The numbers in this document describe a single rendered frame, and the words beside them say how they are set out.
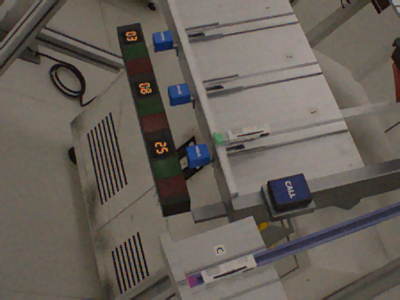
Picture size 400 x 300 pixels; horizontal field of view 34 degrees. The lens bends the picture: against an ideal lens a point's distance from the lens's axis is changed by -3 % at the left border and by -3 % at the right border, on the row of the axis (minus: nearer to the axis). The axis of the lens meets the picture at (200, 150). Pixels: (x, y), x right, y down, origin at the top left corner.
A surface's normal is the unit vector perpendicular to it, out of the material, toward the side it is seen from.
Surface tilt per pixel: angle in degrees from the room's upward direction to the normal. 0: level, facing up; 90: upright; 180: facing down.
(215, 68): 44
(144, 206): 90
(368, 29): 90
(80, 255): 0
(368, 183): 90
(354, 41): 90
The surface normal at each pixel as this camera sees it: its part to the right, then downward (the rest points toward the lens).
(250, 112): 0.01, -0.54
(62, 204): 0.68, -0.53
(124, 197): -0.69, -0.22
